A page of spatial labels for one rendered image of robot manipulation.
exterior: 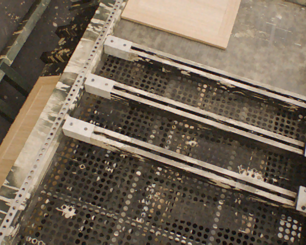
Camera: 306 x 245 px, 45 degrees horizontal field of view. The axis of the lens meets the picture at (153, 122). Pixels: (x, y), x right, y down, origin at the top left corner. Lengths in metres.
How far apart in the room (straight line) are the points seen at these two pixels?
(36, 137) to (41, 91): 0.69
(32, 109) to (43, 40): 0.71
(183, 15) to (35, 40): 1.14
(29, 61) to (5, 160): 0.82
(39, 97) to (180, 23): 0.91
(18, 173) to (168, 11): 1.11
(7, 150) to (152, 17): 1.06
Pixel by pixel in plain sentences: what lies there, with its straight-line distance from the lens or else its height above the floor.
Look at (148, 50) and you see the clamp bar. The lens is 1.78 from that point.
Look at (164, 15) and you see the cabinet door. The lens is 2.01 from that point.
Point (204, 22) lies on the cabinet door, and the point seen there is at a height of 1.24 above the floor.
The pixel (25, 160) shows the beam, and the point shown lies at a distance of 1.60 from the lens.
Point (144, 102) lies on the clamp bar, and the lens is 1.63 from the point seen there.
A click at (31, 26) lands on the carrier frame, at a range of 2.49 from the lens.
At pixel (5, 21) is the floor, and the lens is 2.61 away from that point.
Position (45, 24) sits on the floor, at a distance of 2.80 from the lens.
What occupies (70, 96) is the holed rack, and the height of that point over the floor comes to 0.89.
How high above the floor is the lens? 2.11
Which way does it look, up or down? 34 degrees down
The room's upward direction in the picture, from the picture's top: 91 degrees clockwise
